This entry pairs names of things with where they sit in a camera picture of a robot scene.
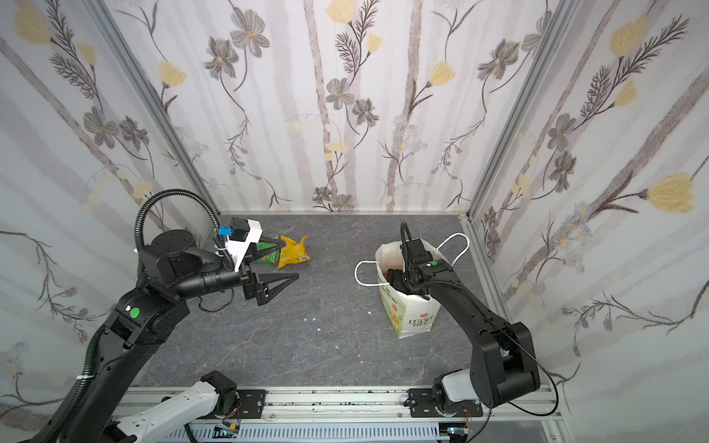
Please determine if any white vented cable duct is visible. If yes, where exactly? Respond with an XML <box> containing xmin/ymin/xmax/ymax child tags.
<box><xmin>160</xmin><ymin>423</ymin><xmax>449</xmax><ymax>442</ymax></box>

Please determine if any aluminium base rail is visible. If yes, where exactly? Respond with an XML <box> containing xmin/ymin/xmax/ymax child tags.
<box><xmin>104</xmin><ymin>384</ymin><xmax>563</xmax><ymax>427</ymax></box>

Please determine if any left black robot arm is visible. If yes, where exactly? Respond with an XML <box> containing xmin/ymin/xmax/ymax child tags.
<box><xmin>32</xmin><ymin>188</ymin><xmax>299</xmax><ymax>442</ymax></box>

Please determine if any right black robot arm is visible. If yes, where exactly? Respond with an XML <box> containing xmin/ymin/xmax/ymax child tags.
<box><xmin>387</xmin><ymin>221</ymin><xmax>548</xmax><ymax>413</ymax></box>

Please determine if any green snack packet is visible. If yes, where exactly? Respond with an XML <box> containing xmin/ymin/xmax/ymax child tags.
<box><xmin>255</xmin><ymin>239</ymin><xmax>285</xmax><ymax>266</ymax></box>

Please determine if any yellow snack packet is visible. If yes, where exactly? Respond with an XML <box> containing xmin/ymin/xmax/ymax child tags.
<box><xmin>278</xmin><ymin>236</ymin><xmax>311</xmax><ymax>269</ymax></box>

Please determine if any white floral paper bag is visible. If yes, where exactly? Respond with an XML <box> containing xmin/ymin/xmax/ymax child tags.
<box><xmin>354</xmin><ymin>223</ymin><xmax>473</xmax><ymax>339</ymax></box>

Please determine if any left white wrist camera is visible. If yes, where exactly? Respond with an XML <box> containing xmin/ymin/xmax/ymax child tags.
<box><xmin>217</xmin><ymin>217</ymin><xmax>263</xmax><ymax>271</ymax></box>

